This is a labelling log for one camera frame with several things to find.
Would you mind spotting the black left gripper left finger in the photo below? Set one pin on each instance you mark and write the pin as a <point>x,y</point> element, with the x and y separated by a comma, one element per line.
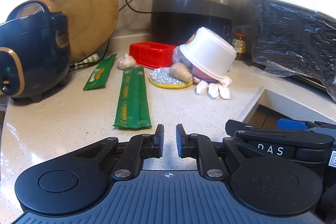
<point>131,154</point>

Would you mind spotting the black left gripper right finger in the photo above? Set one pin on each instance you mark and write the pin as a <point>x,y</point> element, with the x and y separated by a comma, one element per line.
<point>207,153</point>

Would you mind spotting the long green wrapper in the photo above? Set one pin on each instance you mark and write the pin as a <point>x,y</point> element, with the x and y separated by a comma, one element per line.
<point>100,75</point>
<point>133,109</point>

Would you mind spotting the clear plastic bag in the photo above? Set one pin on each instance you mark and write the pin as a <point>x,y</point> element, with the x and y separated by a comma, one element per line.
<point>178,57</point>

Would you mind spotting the white paper bowl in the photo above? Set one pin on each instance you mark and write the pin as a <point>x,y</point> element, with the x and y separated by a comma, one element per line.
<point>210,53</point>

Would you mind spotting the red plastic food tray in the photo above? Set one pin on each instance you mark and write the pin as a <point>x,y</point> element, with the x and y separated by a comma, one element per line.
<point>152,55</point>

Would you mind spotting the eggplant shaped sponge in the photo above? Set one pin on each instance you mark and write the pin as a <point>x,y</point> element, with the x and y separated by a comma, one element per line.
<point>201,75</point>

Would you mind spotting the silver yellow scouring pad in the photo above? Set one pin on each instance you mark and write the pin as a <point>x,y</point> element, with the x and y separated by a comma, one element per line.
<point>162,78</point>

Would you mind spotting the ginger root piece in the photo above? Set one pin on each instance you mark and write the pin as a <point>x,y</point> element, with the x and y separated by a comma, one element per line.
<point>180,71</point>

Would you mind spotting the garlic bulb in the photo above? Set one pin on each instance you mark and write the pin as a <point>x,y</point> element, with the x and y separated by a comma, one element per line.
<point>126,62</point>

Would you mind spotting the striped dish cloth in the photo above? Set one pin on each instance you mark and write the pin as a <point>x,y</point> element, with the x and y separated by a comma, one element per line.
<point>91,60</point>

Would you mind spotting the plastic wrapped black appliance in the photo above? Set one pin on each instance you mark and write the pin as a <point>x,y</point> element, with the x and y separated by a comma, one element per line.
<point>294,42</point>

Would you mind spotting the glass sauce jar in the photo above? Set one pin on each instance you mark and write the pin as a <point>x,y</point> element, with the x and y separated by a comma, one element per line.
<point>239,44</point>

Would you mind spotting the black rice cooker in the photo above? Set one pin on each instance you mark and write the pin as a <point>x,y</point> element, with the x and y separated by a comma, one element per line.
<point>175,21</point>

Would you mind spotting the dark blue rice cooker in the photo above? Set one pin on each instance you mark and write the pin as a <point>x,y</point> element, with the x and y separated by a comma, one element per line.
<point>35,50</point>

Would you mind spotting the round wooden cutting board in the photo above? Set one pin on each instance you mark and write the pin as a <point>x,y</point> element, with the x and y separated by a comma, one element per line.
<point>91,23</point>

